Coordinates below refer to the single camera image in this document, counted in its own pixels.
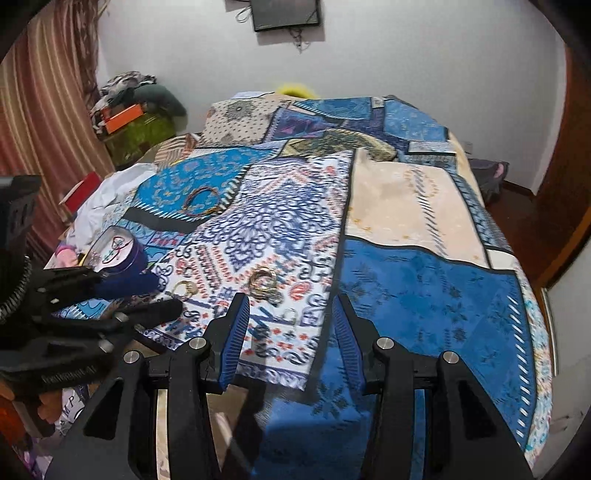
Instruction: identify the black wall screen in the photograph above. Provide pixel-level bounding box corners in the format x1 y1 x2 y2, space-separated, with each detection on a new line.
250 0 322 32

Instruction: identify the green patterned box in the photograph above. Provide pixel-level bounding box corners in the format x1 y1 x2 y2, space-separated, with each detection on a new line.
102 114 178 168

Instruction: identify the gold ring with stone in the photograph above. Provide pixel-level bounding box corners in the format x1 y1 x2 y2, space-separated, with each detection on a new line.
172 279 200 302

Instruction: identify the dark cloth bundle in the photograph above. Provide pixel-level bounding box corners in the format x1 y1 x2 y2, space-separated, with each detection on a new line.
468 158 510 205

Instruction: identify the round dark blue jewelry box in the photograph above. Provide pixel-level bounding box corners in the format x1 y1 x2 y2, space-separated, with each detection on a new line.
87 225 151 280

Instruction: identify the brown wooden door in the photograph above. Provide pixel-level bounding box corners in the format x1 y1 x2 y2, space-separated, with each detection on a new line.
526 41 591 296

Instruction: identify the cluster of gold rings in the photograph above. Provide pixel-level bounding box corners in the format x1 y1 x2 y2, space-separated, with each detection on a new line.
248 268 283 306

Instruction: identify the pink soft item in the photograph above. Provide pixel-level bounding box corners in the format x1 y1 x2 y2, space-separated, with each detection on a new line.
54 244 81 269

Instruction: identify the red box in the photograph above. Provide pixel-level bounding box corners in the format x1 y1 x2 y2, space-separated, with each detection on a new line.
59 171 104 210

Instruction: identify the large gold bangle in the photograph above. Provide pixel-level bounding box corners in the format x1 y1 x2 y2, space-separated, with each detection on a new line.
182 185 221 216

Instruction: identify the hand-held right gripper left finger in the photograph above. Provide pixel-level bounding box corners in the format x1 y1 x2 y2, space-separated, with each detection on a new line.
44 292 252 480

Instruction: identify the blue patchwork printed blanket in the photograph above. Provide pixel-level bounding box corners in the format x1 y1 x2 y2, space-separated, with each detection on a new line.
44 91 555 480

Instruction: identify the yellow object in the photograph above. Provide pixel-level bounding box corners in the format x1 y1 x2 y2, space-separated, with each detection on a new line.
278 82 320 99

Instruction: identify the pile of clothes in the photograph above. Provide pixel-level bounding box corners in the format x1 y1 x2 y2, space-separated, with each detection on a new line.
90 71 188 137

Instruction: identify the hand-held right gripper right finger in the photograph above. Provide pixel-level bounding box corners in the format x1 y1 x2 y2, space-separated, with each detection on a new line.
331 293 537 480

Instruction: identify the orange box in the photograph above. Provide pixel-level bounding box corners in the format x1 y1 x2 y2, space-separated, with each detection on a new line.
102 104 145 136

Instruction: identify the striped brown curtain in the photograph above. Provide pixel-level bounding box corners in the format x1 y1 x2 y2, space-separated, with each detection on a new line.
0 0 116 259

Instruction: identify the white cloth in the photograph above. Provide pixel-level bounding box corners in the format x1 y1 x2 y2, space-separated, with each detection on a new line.
71 163 160 241

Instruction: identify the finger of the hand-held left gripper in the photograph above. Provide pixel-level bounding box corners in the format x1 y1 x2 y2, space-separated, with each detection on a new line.
46 299 184 343
28 266 159 306

